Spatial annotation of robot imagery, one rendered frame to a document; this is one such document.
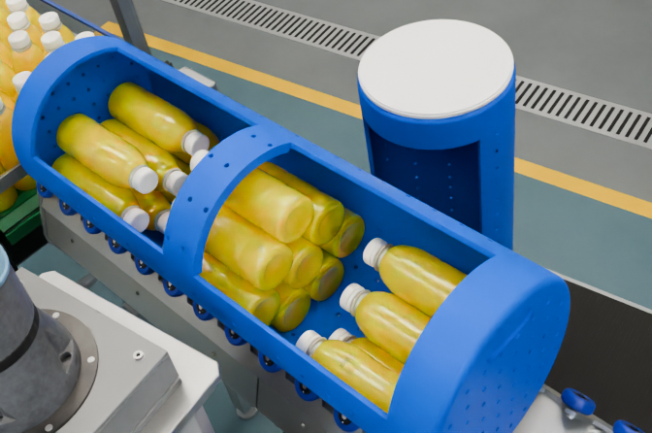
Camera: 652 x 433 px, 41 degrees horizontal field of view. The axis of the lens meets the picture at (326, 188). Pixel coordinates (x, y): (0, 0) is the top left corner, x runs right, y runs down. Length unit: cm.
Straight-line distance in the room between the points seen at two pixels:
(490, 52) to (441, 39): 10
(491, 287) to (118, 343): 43
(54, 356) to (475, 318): 45
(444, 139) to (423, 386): 64
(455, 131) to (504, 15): 203
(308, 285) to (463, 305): 37
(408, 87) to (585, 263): 120
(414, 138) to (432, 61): 16
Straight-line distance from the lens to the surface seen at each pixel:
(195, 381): 105
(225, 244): 119
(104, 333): 105
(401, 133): 151
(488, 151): 157
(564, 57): 328
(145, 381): 100
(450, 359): 94
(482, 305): 95
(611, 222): 270
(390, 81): 155
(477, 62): 157
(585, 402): 119
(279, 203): 114
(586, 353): 223
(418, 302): 111
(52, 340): 100
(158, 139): 142
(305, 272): 124
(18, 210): 174
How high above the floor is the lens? 200
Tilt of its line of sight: 45 degrees down
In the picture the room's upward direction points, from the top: 12 degrees counter-clockwise
